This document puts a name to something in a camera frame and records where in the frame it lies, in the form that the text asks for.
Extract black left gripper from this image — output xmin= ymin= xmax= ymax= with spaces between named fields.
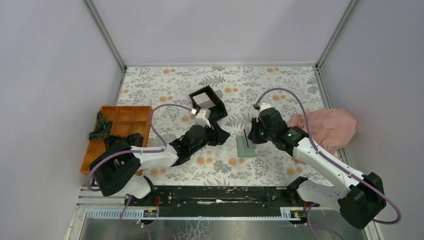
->
xmin=189 ymin=121 xmax=230 ymax=156

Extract white magnetic stripe card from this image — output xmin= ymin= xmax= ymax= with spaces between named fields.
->
xmin=243 ymin=127 xmax=252 ymax=148

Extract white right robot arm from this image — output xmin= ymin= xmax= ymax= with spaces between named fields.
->
xmin=247 ymin=103 xmax=387 ymax=230

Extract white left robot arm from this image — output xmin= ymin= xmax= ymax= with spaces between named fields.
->
xmin=87 ymin=123 xmax=230 ymax=206

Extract black card box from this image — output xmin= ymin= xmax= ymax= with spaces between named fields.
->
xmin=188 ymin=85 xmax=228 ymax=122

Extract stack of white cards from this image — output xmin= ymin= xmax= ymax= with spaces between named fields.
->
xmin=192 ymin=92 xmax=216 ymax=109

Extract pink cloth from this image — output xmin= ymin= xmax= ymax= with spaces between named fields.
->
xmin=287 ymin=108 xmax=357 ymax=155

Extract orange compartment tray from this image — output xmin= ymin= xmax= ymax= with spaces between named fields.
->
xmin=79 ymin=106 xmax=153 ymax=175

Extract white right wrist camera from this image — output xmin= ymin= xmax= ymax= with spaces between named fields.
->
xmin=253 ymin=102 xmax=272 ymax=113

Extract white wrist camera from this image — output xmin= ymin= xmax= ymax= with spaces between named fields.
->
xmin=191 ymin=108 xmax=211 ymax=128
xmin=253 ymin=102 xmax=272 ymax=113

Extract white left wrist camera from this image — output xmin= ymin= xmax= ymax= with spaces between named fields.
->
xmin=191 ymin=108 xmax=211 ymax=128

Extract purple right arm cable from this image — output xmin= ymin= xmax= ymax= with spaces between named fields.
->
xmin=254 ymin=87 xmax=403 ymax=225

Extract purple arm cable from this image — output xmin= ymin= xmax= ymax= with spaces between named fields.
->
xmin=254 ymin=87 xmax=403 ymax=225
xmin=86 ymin=103 xmax=196 ymax=193

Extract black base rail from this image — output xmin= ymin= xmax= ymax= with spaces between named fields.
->
xmin=124 ymin=186 xmax=311 ymax=219

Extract black coiled strap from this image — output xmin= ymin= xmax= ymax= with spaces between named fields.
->
xmin=103 ymin=135 xmax=132 ymax=150
xmin=125 ymin=133 xmax=145 ymax=147

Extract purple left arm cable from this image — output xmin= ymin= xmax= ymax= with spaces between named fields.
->
xmin=86 ymin=103 xmax=196 ymax=193

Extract green patterned strap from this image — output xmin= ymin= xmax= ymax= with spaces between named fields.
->
xmin=88 ymin=110 xmax=114 ymax=141

